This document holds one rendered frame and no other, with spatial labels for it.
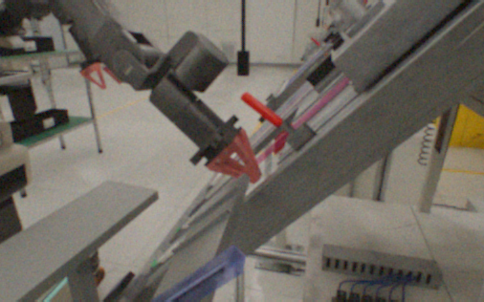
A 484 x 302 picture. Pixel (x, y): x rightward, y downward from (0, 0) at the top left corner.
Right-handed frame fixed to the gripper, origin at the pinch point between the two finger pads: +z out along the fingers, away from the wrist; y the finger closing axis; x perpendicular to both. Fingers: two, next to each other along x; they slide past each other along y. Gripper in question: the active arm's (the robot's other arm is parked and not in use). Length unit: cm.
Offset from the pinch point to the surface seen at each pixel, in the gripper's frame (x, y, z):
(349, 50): -22.1, -6.0, -4.5
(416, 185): 3, 135, 91
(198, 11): 196, 872, -284
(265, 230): -0.2, -9.9, 4.5
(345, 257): 10.3, 21.8, 33.6
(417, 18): -28.5, -6.0, -2.1
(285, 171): -8.3, -9.9, 0.2
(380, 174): -2, 60, 39
